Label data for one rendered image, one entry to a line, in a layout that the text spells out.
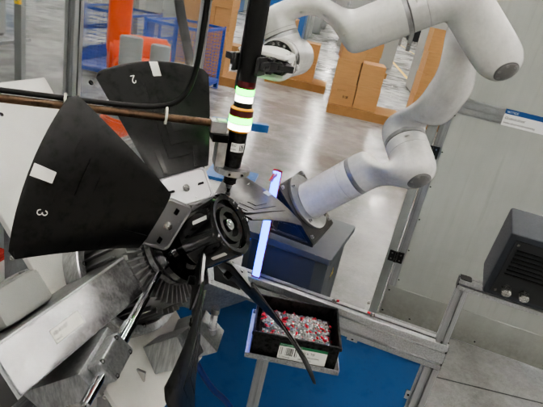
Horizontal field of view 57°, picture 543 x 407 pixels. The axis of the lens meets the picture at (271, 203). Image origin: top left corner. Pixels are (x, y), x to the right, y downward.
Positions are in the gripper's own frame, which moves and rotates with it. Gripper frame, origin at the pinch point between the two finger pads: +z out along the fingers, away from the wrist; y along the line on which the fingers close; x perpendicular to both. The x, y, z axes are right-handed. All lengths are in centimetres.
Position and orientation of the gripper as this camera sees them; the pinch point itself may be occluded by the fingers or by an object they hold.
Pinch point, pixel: (249, 63)
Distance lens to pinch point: 92.0
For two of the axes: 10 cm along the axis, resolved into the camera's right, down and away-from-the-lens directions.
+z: -3.2, 3.1, -9.0
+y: -9.3, -2.9, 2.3
